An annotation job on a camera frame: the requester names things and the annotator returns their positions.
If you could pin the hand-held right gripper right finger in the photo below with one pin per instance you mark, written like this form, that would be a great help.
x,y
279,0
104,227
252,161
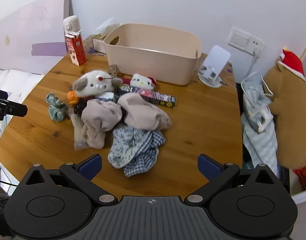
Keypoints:
x,y
208,167

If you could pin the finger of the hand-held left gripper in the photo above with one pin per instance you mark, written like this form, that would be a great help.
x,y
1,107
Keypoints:
x,y
10,108

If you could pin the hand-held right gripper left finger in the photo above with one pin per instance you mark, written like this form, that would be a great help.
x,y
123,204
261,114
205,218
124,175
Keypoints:
x,y
90,167

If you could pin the clear plastic packet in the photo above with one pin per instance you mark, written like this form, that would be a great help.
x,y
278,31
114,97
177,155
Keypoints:
x,y
79,137

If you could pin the blue white plush toy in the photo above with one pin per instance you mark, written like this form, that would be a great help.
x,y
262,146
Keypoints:
x,y
127,145

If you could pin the dark brown fuzzy item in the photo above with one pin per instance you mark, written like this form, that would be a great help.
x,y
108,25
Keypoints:
x,y
80,107

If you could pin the orange bottle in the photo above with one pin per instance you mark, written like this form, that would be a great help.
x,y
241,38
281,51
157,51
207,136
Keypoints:
x,y
72,97

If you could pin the beige cloth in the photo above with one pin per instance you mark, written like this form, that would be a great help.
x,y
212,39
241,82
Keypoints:
x,y
140,112

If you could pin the grey-white plush toy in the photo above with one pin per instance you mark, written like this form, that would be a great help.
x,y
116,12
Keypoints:
x,y
97,82

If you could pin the black patterned candy tube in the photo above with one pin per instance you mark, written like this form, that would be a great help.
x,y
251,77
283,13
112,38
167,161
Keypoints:
x,y
158,97

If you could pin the white cat plush red bow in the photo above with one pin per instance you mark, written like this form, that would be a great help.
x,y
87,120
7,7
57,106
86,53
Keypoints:
x,y
140,81

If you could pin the small brown cardboard box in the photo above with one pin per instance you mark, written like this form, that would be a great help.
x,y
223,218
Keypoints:
x,y
112,69

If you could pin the beige plastic storage bin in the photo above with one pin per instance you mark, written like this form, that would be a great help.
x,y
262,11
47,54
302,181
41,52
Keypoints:
x,y
153,65

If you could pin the white bedding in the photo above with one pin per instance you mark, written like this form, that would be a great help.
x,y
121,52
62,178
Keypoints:
x,y
17,85

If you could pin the white plastic bag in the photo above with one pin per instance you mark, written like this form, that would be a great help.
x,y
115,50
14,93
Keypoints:
x,y
258,145

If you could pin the pink board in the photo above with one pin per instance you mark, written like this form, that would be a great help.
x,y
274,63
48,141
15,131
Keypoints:
x,y
30,30

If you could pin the red milk carton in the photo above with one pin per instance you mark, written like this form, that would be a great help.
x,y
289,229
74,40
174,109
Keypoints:
x,y
76,50

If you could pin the brown plush bear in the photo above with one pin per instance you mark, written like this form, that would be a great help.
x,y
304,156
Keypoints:
x,y
290,120

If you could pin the white laundry basket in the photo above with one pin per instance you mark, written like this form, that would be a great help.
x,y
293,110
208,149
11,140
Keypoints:
x,y
305,200

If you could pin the white thermos bottle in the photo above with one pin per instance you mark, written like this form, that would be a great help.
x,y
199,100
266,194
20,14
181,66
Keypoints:
x,y
70,23

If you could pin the tissue box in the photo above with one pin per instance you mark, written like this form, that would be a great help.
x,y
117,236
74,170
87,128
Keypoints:
x,y
97,43

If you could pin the white phone stand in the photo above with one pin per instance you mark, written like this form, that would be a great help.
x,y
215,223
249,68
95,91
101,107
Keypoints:
x,y
218,57

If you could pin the red plush hat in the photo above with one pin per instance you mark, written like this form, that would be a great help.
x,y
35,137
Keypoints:
x,y
293,62

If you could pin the white wall switch socket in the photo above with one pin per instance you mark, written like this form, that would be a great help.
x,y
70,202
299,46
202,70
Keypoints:
x,y
239,38

